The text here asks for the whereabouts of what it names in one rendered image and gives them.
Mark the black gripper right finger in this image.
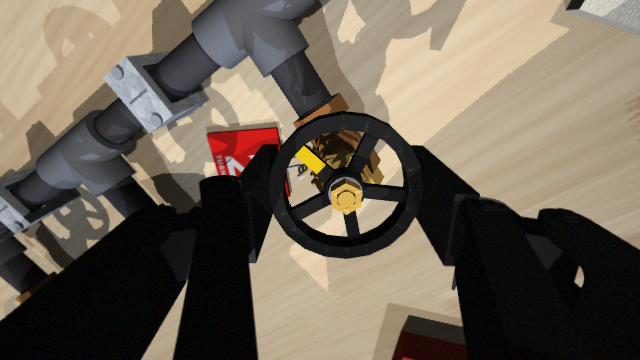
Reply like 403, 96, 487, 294
411, 145, 640, 360

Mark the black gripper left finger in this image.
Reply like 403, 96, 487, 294
0, 144, 278, 360

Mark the red rectangular block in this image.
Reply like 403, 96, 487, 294
392, 331, 468, 360

